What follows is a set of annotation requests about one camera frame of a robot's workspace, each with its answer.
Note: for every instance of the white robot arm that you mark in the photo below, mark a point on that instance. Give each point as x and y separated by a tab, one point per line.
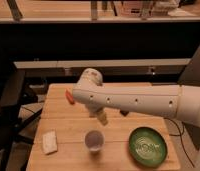
181	102

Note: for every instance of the green ceramic bowl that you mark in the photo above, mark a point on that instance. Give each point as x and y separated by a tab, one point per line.
147	147

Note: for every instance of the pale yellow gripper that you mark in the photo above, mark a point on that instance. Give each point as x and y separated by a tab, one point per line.
101	116

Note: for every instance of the orange carrot toy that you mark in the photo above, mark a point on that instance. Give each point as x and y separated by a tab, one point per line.
69	97

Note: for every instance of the dark chair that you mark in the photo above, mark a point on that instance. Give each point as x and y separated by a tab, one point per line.
14	92

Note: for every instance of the white sponge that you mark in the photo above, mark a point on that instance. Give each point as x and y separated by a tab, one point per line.
49	142

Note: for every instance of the white paper cup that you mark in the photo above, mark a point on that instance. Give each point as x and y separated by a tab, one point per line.
94	141

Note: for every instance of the black rectangular remote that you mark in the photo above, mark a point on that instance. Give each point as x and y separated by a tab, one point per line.
124	113

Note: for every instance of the long wooden bench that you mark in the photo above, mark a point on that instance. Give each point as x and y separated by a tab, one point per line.
59	68

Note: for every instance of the white plastic bottle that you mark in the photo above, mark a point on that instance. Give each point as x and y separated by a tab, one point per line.
92	114

